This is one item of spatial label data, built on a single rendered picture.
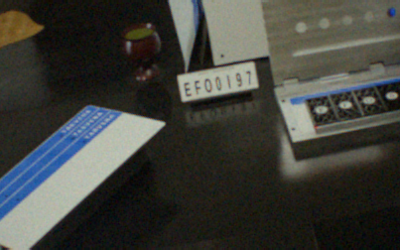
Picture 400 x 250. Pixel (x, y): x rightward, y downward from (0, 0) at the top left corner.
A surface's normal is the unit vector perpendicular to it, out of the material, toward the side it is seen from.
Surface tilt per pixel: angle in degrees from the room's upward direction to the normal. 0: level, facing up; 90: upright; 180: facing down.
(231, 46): 90
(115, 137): 0
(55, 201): 0
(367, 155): 0
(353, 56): 76
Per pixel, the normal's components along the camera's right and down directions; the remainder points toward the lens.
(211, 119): -0.15, -0.83
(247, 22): 0.10, 0.52
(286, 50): 0.06, 0.31
